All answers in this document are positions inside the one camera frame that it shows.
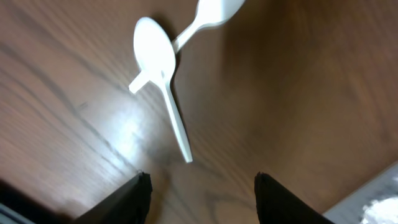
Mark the clear perforated plastic basket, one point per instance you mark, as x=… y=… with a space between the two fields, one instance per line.
x=374 y=202

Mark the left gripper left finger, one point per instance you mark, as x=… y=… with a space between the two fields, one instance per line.
x=129 y=204

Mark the white plastic spoon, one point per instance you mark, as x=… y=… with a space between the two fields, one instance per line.
x=209 y=13

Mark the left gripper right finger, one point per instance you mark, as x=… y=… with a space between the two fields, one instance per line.
x=276 y=204

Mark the white plastic spoon crossing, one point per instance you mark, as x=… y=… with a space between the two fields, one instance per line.
x=156 y=59

